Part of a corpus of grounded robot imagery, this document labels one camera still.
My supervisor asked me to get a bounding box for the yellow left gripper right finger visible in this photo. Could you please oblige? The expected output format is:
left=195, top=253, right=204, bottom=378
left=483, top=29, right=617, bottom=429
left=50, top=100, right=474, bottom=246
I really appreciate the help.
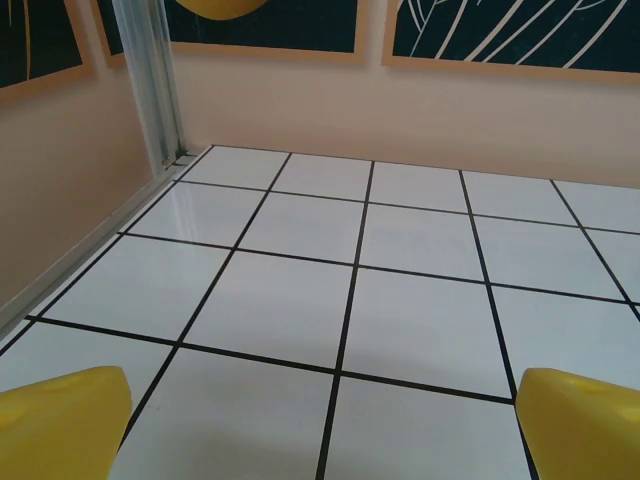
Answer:
left=516, top=367, right=640, bottom=480

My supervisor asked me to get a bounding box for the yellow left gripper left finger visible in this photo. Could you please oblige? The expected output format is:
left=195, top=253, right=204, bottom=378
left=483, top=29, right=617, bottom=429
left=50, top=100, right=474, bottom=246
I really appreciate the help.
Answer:
left=0, top=366, right=133, bottom=480

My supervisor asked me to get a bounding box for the aluminium frame post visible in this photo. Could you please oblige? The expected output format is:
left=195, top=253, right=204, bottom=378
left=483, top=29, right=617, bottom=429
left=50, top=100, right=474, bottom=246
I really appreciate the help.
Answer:
left=110, top=0, right=195, bottom=176

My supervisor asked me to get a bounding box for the aluminium side rail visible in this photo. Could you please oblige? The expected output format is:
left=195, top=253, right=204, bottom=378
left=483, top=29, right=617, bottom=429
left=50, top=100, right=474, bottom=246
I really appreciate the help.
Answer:
left=0, top=147, right=214, bottom=346

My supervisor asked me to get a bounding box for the dark framed picture left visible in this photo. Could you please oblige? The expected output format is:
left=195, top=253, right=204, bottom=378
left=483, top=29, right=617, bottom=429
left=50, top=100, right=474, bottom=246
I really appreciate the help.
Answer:
left=0, top=0, right=96, bottom=106

